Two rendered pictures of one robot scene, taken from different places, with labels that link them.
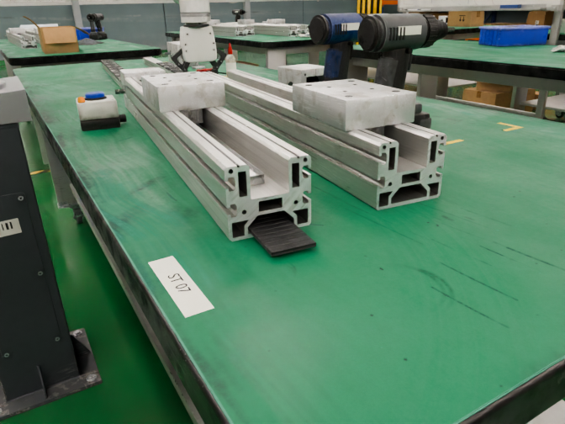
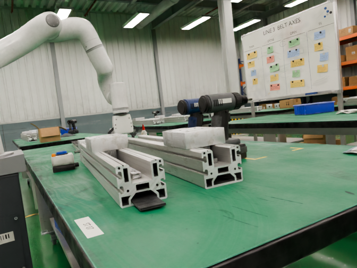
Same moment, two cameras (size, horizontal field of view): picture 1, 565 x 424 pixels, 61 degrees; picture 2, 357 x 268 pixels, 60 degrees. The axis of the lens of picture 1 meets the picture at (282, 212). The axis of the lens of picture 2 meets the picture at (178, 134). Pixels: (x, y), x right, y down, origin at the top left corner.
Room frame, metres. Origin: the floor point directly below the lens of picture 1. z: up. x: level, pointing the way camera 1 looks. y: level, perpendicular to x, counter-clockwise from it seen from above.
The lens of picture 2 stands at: (-0.13, -0.09, 0.96)
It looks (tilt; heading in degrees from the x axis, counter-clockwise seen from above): 4 degrees down; 1
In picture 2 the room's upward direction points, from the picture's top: 6 degrees counter-clockwise
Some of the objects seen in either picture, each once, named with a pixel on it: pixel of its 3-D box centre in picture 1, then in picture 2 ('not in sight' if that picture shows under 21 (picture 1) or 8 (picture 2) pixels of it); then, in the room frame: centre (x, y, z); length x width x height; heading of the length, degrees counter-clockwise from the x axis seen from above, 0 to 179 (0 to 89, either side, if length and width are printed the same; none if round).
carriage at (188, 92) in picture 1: (182, 98); (106, 146); (0.85, 0.17, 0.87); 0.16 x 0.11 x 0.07; 23
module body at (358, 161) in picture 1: (281, 113); (163, 152); (0.93, 0.00, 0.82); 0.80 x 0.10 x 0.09; 23
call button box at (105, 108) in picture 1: (102, 111); (65, 161); (1.06, 0.39, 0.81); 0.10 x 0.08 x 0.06; 113
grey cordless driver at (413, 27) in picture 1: (408, 77); (230, 125); (0.89, -0.24, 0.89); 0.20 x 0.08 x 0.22; 116
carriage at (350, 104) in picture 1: (349, 111); (192, 141); (0.70, -0.10, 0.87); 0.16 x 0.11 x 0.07; 23
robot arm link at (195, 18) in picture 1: (196, 18); (121, 110); (1.47, 0.23, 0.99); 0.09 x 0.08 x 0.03; 113
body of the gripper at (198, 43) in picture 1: (198, 41); (122, 123); (1.47, 0.23, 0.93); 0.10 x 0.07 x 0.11; 113
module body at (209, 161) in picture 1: (185, 125); (108, 161); (0.85, 0.17, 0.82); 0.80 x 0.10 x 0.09; 23
